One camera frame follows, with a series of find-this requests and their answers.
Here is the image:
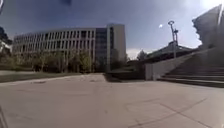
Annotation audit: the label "pale concrete wall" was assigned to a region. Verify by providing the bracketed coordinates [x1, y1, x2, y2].
[144, 52, 201, 81]

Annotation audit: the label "low building with flat roof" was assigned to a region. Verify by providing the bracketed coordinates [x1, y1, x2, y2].
[143, 41, 201, 64]

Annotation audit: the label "wide concrete stairs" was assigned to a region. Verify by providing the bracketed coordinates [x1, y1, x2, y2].
[157, 49, 224, 89]

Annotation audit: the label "dark tree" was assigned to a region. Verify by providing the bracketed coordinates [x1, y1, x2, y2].
[0, 26, 13, 46]

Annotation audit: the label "large curved office building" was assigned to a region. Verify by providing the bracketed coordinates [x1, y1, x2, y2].
[11, 23, 127, 73]

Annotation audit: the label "row of small trees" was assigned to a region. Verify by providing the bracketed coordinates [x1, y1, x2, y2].
[0, 49, 94, 74]

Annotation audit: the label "grey concrete paved plaza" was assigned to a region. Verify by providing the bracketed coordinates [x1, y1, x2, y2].
[0, 73, 224, 128]

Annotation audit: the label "dark tall building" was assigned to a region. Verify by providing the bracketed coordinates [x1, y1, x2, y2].
[191, 3, 224, 51]

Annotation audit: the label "tall lamp pole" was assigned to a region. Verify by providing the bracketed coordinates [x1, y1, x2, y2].
[167, 19, 180, 59]

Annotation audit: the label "grass strip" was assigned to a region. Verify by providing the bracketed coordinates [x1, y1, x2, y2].
[0, 71, 83, 84]

